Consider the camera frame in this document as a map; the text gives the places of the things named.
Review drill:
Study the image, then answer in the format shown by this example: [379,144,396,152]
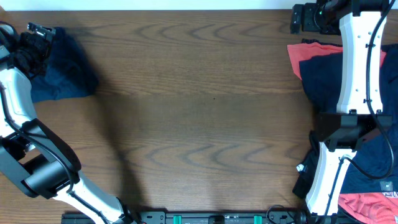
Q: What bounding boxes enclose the dark blue denim shorts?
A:
[31,27,99,103]

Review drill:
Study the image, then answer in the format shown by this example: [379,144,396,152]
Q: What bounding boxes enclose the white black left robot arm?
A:
[1,22,141,223]

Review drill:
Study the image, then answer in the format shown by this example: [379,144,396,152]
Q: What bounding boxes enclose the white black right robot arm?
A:
[290,0,394,223]

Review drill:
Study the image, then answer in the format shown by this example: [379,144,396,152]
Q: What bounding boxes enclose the red orange garment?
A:
[287,40,397,223]

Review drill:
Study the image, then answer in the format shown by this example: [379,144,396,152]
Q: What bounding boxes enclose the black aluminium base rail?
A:
[61,210,307,224]

